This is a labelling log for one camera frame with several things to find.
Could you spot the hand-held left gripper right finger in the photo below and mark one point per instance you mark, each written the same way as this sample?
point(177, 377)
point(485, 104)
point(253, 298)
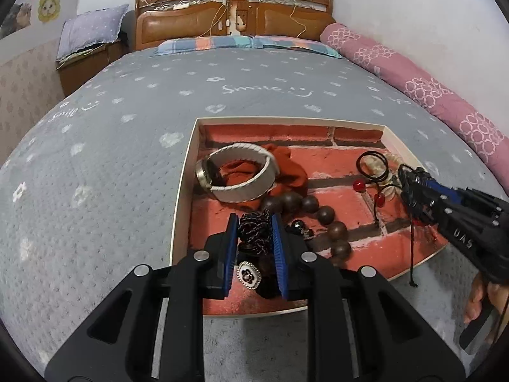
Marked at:
point(279, 254)

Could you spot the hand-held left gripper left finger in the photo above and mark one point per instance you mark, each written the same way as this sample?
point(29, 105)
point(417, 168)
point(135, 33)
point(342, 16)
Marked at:
point(230, 254)

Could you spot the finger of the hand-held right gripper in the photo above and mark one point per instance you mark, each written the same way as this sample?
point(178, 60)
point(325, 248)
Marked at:
point(431, 186)
point(421, 209)

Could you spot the black scrunchie with flower charm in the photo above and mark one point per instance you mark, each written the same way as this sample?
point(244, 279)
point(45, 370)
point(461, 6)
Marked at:
point(254, 227)

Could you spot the white brick-print tray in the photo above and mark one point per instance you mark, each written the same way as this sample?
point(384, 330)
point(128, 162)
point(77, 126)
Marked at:
point(350, 223)

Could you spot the person's right hand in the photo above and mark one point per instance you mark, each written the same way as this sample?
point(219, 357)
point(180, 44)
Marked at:
point(475, 298)

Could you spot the beige scrunchie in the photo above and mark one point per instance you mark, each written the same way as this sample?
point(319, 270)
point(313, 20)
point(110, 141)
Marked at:
point(373, 163)

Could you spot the rust red scrunchie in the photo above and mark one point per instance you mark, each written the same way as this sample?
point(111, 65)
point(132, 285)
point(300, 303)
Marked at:
point(294, 171)

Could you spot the pink rolled quilt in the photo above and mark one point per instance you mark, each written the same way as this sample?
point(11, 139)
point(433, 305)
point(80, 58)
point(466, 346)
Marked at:
point(417, 75)

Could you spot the grey quilted bedspread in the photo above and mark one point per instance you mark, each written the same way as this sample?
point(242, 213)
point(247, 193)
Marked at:
point(119, 167)

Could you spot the striped pastel pillow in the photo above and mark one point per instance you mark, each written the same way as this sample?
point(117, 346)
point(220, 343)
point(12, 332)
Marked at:
point(222, 43)

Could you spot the wooden headboard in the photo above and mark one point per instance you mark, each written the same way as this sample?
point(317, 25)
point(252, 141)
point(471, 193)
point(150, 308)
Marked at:
point(278, 20)

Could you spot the cartoon sticker on headboard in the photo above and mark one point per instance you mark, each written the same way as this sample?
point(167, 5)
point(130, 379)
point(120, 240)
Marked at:
point(241, 22)

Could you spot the wooden nightstand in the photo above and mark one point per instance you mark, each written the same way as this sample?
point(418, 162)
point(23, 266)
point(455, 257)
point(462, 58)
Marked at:
point(87, 69)

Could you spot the lavender dotted pillow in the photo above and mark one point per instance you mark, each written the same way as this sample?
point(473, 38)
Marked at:
point(91, 30)

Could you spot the flower cat wall sticker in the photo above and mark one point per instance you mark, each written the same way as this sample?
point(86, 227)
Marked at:
point(48, 7)

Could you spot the grey cats wall sticker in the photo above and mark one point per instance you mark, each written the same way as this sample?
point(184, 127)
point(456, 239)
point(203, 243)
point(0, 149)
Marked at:
point(18, 18)

